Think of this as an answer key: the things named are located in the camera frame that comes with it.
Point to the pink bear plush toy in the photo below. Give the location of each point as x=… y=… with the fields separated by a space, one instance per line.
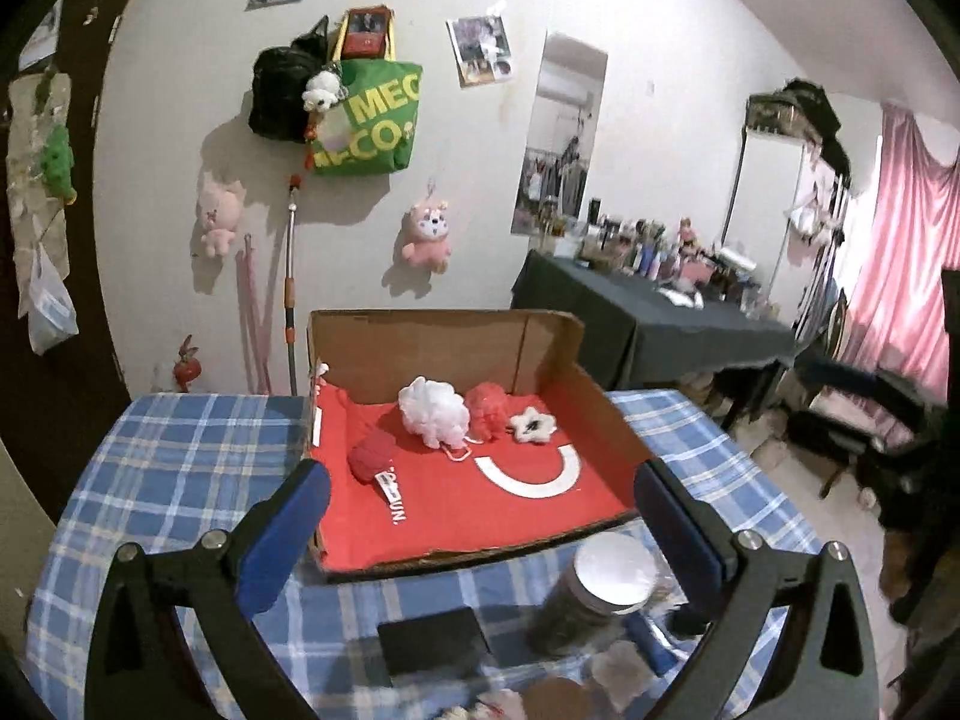
x=426 y=236

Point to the coral mesh bath pouf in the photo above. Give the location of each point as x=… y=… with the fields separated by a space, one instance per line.
x=487 y=405

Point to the small white plush toy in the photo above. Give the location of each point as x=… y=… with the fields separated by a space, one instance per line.
x=322 y=90

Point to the wall mirror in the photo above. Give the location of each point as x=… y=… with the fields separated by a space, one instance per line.
x=562 y=127

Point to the white wardrobe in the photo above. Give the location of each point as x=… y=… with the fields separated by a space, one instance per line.
x=765 y=195

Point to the black hanging bag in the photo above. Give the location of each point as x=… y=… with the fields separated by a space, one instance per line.
x=277 y=90

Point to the large glass jar dark contents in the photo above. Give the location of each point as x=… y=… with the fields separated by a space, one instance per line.
x=611 y=570

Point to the dark brown door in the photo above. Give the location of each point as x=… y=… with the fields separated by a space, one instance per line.
x=75 y=375

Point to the white paper sheet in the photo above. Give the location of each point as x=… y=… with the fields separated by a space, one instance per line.
x=41 y=34

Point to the white star-shaped puff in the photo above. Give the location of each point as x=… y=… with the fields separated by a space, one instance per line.
x=544 y=427

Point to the blue plaid blanket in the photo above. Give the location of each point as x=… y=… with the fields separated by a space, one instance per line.
x=187 y=450

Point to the white mesh bath pouf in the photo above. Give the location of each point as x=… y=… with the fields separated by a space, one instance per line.
x=431 y=409

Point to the green tote bag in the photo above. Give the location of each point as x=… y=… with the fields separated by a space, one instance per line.
x=375 y=135

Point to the mop pole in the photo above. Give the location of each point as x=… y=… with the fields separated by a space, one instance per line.
x=291 y=292

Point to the cardboard box red inside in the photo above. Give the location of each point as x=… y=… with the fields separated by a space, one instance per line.
x=420 y=345

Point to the desk with dark cloth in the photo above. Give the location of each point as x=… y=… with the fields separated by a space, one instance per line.
x=637 y=322

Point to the cream hanging organizer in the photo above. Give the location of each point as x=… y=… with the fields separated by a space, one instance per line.
x=22 y=165

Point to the red crochet yarn ball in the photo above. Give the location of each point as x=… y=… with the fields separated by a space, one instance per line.
x=371 y=457

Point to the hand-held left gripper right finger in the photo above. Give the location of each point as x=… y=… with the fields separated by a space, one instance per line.
x=675 y=532

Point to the red framed picture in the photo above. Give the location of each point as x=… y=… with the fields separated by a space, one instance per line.
x=367 y=31

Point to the patterned storage box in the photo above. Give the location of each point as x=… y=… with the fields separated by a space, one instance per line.
x=772 y=114

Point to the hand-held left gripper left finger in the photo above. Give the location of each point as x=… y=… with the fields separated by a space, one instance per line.
x=289 y=532

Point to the small blue packet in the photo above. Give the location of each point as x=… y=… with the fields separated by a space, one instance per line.
x=652 y=649

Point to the pink bunny plush toy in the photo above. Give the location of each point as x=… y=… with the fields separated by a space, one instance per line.
x=221 y=214

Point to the pink rods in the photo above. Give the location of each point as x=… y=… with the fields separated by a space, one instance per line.
x=255 y=315

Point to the tan round powder puff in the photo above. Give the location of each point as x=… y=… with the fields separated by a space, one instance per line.
x=559 y=701

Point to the white cotton pad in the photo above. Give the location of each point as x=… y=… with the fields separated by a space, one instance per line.
x=622 y=675

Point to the black bag on wardrobe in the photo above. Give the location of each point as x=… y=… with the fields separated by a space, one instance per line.
x=821 y=112

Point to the clear plastic bag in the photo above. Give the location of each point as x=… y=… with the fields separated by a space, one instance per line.
x=51 y=307

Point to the photo wall poster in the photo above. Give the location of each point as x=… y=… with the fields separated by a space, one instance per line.
x=480 y=49

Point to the small red hanging ornament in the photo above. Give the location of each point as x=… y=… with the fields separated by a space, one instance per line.
x=187 y=369

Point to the printed tin box black lid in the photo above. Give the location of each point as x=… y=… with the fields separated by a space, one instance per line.
x=431 y=641

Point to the green plush toy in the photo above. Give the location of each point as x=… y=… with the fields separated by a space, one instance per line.
x=58 y=161

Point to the white hanging bag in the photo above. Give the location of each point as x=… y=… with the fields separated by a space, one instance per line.
x=810 y=217

